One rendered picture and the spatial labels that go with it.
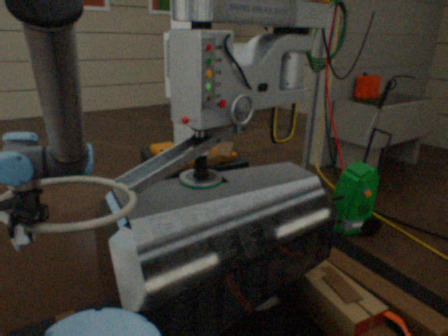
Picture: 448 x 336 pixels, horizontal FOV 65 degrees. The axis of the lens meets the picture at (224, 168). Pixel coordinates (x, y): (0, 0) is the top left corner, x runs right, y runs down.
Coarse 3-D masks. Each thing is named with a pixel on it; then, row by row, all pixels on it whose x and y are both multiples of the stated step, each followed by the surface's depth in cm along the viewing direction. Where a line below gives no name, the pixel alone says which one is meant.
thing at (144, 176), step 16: (240, 128) 177; (176, 144) 170; (192, 144) 176; (208, 144) 168; (160, 160) 165; (176, 160) 157; (192, 160) 164; (128, 176) 155; (144, 176) 158; (160, 176) 153
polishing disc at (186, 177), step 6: (186, 174) 180; (192, 174) 180; (210, 174) 181; (216, 174) 181; (186, 180) 173; (192, 180) 173; (198, 180) 173; (204, 180) 174; (210, 180) 174; (216, 180) 174
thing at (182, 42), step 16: (176, 32) 151; (192, 32) 144; (208, 32) 144; (224, 32) 150; (176, 48) 154; (192, 48) 146; (224, 48) 152; (176, 64) 156; (192, 64) 149; (224, 64) 155; (176, 80) 159; (192, 80) 151; (224, 80) 157; (176, 96) 162; (192, 96) 154; (224, 96) 160; (176, 112) 165; (192, 112) 156; (208, 112) 156; (224, 112) 163; (192, 128) 167; (208, 128) 159
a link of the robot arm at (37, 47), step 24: (24, 0) 51; (48, 0) 52; (72, 0) 55; (24, 24) 58; (48, 24) 55; (72, 24) 58; (48, 48) 61; (72, 48) 64; (48, 72) 65; (72, 72) 68; (48, 96) 71; (72, 96) 73; (48, 120) 78; (72, 120) 79; (72, 144) 86; (48, 168) 93; (72, 168) 94
